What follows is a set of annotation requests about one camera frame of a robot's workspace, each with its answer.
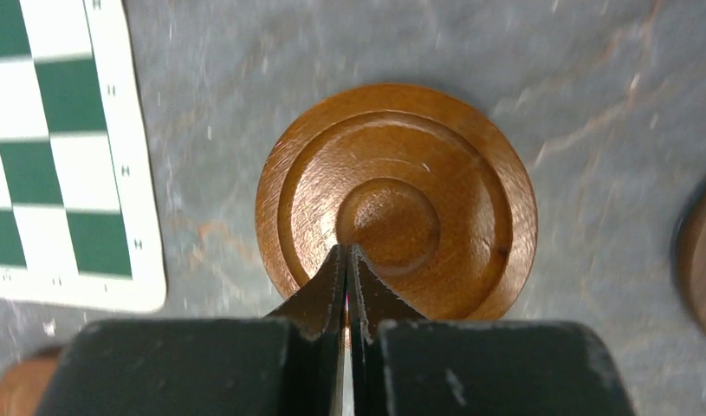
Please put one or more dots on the green white chessboard mat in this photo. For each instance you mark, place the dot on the green white chessboard mat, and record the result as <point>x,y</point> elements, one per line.
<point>78,221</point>

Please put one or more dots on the dark walnut coaster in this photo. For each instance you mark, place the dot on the dark walnut coaster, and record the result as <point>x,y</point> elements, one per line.
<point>691,260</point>

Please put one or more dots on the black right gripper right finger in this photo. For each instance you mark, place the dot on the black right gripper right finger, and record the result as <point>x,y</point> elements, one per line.
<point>404,364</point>

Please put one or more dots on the brown wooden ridged coaster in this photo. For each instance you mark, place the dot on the brown wooden ridged coaster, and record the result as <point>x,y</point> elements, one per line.
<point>430,189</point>

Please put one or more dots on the woven rattan coaster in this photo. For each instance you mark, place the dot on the woven rattan coaster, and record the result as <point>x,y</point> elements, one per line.
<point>22,384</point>

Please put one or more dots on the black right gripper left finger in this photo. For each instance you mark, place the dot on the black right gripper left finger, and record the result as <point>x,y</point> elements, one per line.
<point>289,362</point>

